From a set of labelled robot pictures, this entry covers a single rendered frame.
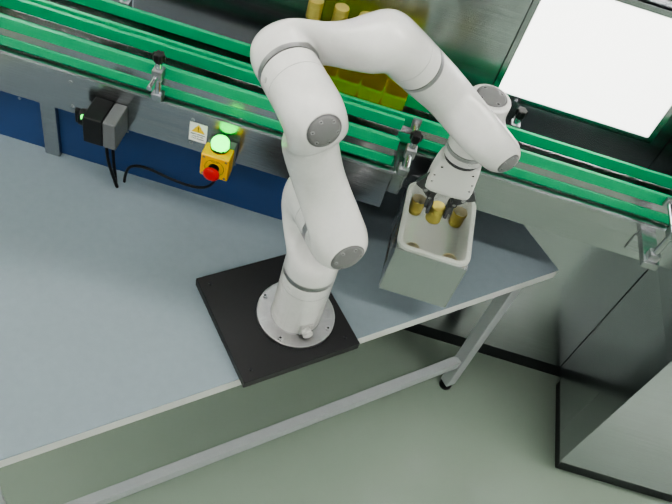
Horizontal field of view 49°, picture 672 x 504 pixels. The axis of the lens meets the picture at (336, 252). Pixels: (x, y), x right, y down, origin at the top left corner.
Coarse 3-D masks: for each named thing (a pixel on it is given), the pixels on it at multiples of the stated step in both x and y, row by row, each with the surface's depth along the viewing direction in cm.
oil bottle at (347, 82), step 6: (342, 72) 172; (348, 72) 171; (354, 72) 171; (360, 72) 171; (342, 78) 173; (348, 78) 173; (354, 78) 172; (360, 78) 172; (336, 84) 175; (342, 84) 174; (348, 84) 174; (354, 84) 174; (342, 90) 176; (348, 90) 175; (354, 90) 175; (354, 96) 176
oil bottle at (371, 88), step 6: (366, 78) 172; (372, 78) 171; (378, 78) 171; (384, 78) 171; (360, 84) 174; (366, 84) 173; (372, 84) 172; (378, 84) 172; (384, 84) 172; (360, 90) 175; (366, 90) 174; (372, 90) 174; (378, 90) 173; (360, 96) 176; (366, 96) 175; (372, 96) 175; (378, 96) 175; (378, 102) 176
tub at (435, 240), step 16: (416, 192) 181; (464, 208) 182; (400, 224) 170; (416, 224) 181; (432, 224) 182; (448, 224) 183; (464, 224) 180; (400, 240) 167; (416, 240) 178; (432, 240) 179; (448, 240) 180; (464, 240) 174; (432, 256) 166; (464, 256) 170
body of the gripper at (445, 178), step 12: (444, 156) 151; (432, 168) 155; (444, 168) 152; (456, 168) 150; (480, 168) 152; (432, 180) 156; (444, 180) 155; (456, 180) 154; (468, 180) 153; (444, 192) 157; (456, 192) 157; (468, 192) 156
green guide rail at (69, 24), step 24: (0, 0) 172; (24, 0) 171; (48, 24) 175; (72, 24) 173; (96, 24) 172; (120, 48) 176; (144, 48) 174; (168, 48) 172; (192, 72) 177; (216, 72) 175; (240, 72) 173; (360, 120) 177; (384, 120) 175
